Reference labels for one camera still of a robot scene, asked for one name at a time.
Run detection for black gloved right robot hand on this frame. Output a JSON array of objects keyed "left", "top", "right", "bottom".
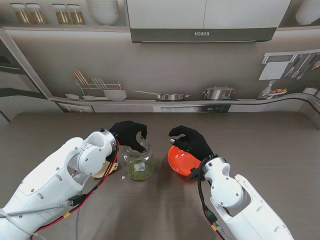
[{"left": 168, "top": 125, "right": 215, "bottom": 161}]

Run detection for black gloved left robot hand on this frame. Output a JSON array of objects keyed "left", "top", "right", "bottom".
[{"left": 109, "top": 120, "right": 149, "bottom": 153}]

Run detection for clear glass jar lid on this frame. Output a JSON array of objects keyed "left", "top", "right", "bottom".
[{"left": 134, "top": 131, "right": 152, "bottom": 154}]

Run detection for orange plastic bowl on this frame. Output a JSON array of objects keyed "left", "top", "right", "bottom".
[{"left": 167, "top": 144, "right": 203, "bottom": 176}]

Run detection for cream plastic funnel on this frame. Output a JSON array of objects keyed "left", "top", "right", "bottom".
[{"left": 92, "top": 159, "right": 120, "bottom": 179}]

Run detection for green mung beans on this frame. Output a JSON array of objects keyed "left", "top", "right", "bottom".
[{"left": 127, "top": 161, "right": 152, "bottom": 181}]

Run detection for clear glass jar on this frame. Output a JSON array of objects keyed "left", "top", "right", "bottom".
[{"left": 121, "top": 146, "right": 154, "bottom": 182}]

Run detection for printed kitchen backdrop banner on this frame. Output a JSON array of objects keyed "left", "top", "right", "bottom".
[{"left": 0, "top": 0, "right": 320, "bottom": 131}]

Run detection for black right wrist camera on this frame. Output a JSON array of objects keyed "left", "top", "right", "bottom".
[{"left": 188, "top": 167, "right": 202, "bottom": 181}]

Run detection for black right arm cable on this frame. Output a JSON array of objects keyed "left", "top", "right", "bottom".
[{"left": 197, "top": 157, "right": 218, "bottom": 225}]

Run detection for red left arm cable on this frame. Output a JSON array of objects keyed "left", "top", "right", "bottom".
[{"left": 29, "top": 138, "right": 121, "bottom": 240}]

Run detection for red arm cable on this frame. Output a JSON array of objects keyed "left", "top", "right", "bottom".
[
  {"left": 29, "top": 138, "right": 121, "bottom": 240},
  {"left": 201, "top": 204, "right": 227, "bottom": 240}
]

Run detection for grey left arm network cable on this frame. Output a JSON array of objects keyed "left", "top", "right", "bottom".
[{"left": 0, "top": 194, "right": 87, "bottom": 240}]

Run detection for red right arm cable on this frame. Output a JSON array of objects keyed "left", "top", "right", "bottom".
[{"left": 201, "top": 204, "right": 227, "bottom": 240}]

